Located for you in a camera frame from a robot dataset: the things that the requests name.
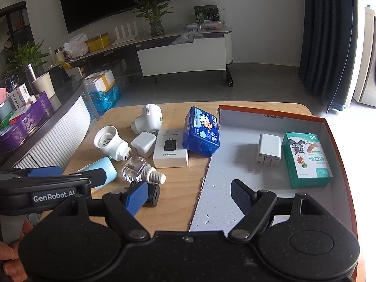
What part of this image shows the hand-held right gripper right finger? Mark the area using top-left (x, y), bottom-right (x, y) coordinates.
top-left (227, 179), bottom-right (326, 241)

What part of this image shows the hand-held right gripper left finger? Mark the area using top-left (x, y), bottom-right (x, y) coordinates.
top-left (51, 180), bottom-right (151, 241)

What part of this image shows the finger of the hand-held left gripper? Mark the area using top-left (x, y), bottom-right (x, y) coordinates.
top-left (0, 166), bottom-right (63, 178)
top-left (0, 168), bottom-right (107, 190)

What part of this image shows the light blue plastic bottle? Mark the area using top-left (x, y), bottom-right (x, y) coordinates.
top-left (77, 157), bottom-right (117, 191)

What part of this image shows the small black charger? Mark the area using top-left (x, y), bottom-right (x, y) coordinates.
top-left (143, 182), bottom-right (161, 208)

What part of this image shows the clear liquid refill bottle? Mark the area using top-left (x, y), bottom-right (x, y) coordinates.
top-left (121, 156), bottom-right (166, 185)

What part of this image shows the white plug-in mosquito heater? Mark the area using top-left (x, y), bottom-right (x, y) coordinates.
top-left (93, 125), bottom-right (130, 162)
top-left (130, 103), bottom-right (163, 133)

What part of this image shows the shallow orange cardboard box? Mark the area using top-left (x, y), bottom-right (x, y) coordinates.
top-left (188, 104), bottom-right (359, 282)

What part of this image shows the white charger packaging box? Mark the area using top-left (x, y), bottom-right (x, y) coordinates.
top-left (152, 129), bottom-right (189, 168)

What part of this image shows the white square power adapter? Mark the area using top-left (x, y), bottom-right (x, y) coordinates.
top-left (131, 131), bottom-right (157, 158)

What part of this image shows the blue cartoon print pack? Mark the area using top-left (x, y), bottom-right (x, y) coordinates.
top-left (182, 106), bottom-right (221, 157)

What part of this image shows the person's left hand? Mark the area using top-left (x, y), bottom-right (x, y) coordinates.
top-left (0, 219), bottom-right (34, 282)

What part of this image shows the round grey ribbed counter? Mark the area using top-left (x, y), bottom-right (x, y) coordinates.
top-left (0, 76), bottom-right (91, 171)

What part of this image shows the purple patterned box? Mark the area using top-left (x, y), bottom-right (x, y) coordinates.
top-left (0, 91), bottom-right (50, 153)

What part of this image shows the green cartoon print box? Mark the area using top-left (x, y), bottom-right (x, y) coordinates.
top-left (281, 132), bottom-right (334, 189)

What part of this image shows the blue plastic bag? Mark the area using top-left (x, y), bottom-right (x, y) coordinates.
top-left (88, 84), bottom-right (122, 116)

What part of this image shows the white medicine box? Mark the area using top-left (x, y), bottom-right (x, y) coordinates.
top-left (7, 84), bottom-right (30, 109)

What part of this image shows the white paper cup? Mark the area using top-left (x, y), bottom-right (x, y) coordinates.
top-left (32, 72), bottom-right (56, 99)

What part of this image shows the white and orange parcel box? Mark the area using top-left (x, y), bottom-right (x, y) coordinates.
top-left (84, 70), bottom-right (115, 94)

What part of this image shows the steel thermos bottle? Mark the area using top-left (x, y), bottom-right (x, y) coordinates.
top-left (23, 63), bottom-right (39, 94)

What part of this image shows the green leafy houseplant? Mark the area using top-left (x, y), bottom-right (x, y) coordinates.
top-left (6, 41), bottom-right (50, 77)

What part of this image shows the white plastic bag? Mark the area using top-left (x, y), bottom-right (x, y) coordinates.
top-left (63, 34), bottom-right (89, 61)

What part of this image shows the yellow box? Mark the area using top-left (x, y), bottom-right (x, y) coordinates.
top-left (87, 34), bottom-right (111, 53)

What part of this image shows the white antenna router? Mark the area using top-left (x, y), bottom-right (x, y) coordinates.
top-left (112, 21), bottom-right (138, 46)

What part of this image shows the white tv cabinet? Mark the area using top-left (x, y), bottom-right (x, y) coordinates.
top-left (63, 25), bottom-right (234, 87)

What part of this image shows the potted bamboo plant dark vase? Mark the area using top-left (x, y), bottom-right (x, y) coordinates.
top-left (133, 0), bottom-right (174, 37)

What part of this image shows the grey plastic bag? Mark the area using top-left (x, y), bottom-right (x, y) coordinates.
top-left (173, 32), bottom-right (204, 44)

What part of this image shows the clear box of coloured pens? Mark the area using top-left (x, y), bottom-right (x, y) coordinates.
top-left (185, 20), bottom-right (227, 33)

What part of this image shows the dark blue curtain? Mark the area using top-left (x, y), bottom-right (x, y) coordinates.
top-left (298, 0), bottom-right (365, 112)

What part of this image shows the black and green box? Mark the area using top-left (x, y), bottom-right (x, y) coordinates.
top-left (194, 5), bottom-right (221, 22)

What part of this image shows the white two-prong wall charger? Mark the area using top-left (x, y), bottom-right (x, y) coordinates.
top-left (255, 133), bottom-right (282, 169)

